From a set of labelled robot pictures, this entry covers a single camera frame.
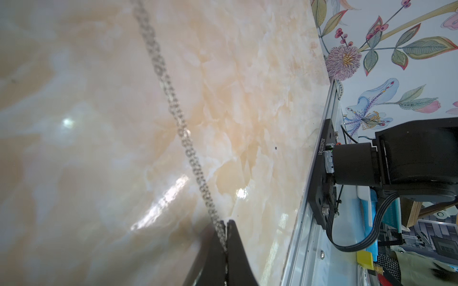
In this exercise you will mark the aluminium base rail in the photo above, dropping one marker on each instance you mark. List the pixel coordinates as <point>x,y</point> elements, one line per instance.
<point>310,250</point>

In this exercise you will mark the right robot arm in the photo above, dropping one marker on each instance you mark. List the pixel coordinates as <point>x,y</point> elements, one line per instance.
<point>417,160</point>

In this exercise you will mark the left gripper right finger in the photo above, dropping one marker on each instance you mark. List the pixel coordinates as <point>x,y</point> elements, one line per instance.
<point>239,272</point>

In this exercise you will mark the yellow block outside cell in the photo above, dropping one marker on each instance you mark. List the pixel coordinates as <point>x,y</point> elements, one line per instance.
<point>365,260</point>

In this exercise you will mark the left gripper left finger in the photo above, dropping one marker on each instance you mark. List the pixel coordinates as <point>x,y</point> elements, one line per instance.
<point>208,268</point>

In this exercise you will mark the teal cutting mat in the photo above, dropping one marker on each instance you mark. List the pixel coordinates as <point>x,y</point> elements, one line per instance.
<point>376,212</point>

